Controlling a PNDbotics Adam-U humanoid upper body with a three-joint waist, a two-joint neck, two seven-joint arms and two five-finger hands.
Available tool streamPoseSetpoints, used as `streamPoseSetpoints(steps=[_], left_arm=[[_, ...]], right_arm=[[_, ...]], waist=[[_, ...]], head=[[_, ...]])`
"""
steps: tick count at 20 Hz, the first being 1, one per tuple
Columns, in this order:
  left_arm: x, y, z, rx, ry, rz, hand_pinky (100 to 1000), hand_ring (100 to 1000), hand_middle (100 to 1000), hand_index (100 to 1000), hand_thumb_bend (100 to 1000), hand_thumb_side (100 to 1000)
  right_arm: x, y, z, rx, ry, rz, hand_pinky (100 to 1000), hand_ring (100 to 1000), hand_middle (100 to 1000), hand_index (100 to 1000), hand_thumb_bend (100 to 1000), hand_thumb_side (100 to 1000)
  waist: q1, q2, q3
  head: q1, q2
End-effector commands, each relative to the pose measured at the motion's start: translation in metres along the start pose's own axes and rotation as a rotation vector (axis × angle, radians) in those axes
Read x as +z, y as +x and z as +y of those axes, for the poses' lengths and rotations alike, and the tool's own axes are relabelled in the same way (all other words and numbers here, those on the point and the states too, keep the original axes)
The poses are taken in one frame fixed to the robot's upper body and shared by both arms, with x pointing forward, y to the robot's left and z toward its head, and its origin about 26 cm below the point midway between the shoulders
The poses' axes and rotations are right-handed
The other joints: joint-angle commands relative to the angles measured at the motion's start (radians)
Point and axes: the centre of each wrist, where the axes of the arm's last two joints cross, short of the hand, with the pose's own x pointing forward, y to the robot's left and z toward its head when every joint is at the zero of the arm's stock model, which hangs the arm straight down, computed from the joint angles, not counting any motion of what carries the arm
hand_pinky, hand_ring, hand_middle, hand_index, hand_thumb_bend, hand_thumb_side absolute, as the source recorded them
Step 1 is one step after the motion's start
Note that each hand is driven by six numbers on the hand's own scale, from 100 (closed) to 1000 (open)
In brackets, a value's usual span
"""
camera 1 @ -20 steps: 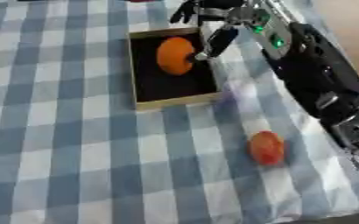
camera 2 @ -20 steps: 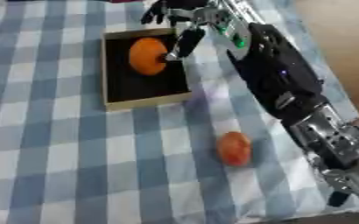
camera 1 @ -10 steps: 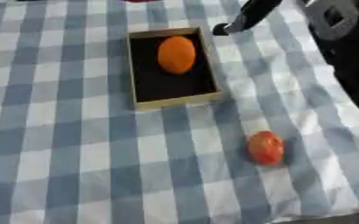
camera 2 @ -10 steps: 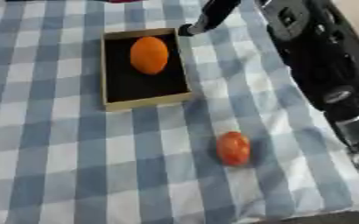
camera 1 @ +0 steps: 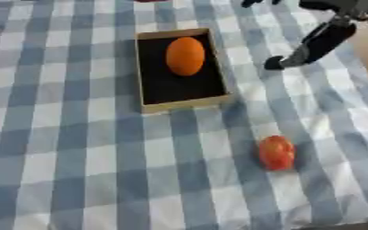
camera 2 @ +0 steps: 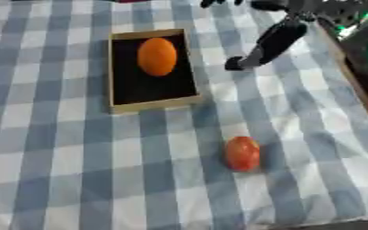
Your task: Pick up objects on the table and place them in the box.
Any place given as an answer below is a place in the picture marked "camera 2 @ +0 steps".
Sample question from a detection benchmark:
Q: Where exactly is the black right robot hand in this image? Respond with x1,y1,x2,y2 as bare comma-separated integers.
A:
199,0,310,72

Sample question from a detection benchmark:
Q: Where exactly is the tan cardboard box black inside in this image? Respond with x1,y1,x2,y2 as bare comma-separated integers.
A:
107,28,205,115

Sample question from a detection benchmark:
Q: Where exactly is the red toy apple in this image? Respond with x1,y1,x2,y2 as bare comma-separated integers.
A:
223,136,263,173

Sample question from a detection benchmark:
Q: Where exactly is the orange toy fruit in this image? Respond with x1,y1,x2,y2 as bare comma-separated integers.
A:
135,37,180,77

